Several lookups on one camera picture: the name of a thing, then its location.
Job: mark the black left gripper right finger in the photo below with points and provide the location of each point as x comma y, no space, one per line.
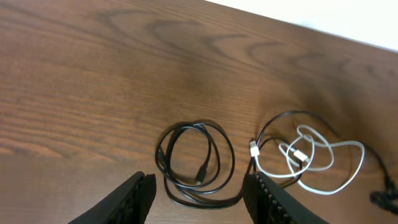
268,203

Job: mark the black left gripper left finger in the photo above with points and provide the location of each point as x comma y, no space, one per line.
129,203

